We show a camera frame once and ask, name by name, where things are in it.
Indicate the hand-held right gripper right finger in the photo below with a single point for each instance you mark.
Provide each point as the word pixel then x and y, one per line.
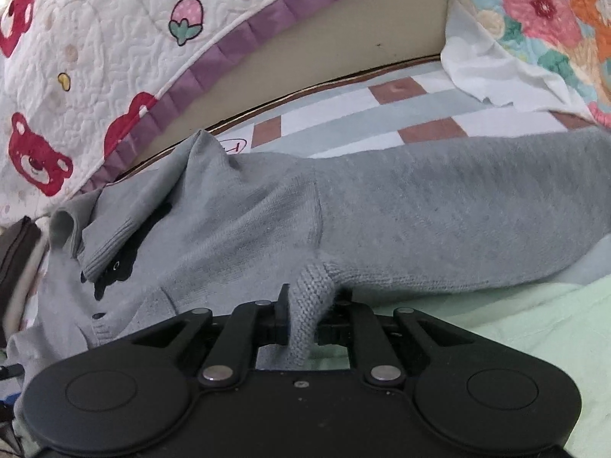
pixel 343 315

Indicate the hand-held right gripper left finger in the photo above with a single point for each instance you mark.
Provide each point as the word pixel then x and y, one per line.
pixel 281 315

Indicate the grey knit sweater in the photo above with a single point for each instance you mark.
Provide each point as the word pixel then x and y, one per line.
pixel 382 210

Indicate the dark brown folded clothes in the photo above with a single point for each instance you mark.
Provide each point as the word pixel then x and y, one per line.
pixel 19 305

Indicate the light green cloth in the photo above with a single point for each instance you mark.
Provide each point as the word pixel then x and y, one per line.
pixel 525 324

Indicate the beige mattress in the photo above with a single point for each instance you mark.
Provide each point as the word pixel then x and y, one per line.
pixel 334 38

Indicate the white bear-print quilt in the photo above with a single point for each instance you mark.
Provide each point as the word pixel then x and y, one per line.
pixel 119 33

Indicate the floral quilt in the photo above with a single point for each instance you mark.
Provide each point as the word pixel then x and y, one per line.
pixel 539 4

